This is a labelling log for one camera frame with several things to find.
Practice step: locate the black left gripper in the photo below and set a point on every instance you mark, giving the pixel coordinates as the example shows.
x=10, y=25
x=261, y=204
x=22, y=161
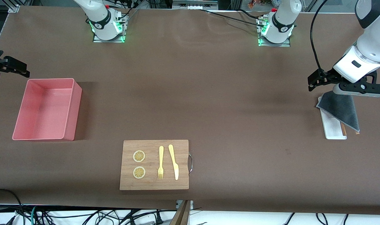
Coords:
x=328, y=76

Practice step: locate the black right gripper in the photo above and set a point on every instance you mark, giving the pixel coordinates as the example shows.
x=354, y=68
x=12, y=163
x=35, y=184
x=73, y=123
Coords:
x=5, y=63

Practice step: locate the grey cloth with pink underside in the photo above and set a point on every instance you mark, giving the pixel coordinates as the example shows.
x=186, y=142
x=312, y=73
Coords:
x=341, y=109

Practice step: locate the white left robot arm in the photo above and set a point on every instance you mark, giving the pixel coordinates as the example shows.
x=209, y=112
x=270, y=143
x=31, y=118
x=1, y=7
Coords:
x=374, y=40

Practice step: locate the white rectangular rack tray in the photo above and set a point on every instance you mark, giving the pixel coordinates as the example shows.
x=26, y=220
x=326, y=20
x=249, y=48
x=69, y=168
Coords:
x=332, y=128

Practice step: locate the pink plastic bin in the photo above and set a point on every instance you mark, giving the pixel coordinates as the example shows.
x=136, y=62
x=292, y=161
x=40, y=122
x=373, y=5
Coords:
x=46, y=109

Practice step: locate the grey metal box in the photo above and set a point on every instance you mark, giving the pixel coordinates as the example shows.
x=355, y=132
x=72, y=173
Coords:
x=194, y=3

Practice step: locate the yellow lemon slice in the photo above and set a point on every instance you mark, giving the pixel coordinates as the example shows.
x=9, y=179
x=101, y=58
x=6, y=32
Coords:
x=139, y=172
x=139, y=156

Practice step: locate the yellow plastic knife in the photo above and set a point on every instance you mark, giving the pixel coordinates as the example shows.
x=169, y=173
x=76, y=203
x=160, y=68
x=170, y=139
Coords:
x=174, y=162

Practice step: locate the yellow plastic fork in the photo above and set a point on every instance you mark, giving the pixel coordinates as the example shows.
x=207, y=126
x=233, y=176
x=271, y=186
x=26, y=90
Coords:
x=160, y=162

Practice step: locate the wooden cutting board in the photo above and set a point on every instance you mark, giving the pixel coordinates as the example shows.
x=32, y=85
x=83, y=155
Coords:
x=154, y=184

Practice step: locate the brown wooden plank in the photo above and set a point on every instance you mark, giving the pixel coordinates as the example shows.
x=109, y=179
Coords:
x=181, y=215

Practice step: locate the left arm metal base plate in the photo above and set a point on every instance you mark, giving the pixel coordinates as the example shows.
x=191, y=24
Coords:
x=276, y=44

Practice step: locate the aluminium frame corner bracket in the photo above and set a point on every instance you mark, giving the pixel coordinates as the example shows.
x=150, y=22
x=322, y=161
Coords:
x=14, y=8

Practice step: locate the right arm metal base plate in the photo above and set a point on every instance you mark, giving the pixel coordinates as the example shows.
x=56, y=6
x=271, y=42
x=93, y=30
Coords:
x=108, y=40

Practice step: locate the silver table edge bracket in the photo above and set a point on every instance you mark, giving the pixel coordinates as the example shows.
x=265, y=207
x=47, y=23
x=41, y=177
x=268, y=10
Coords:
x=191, y=204

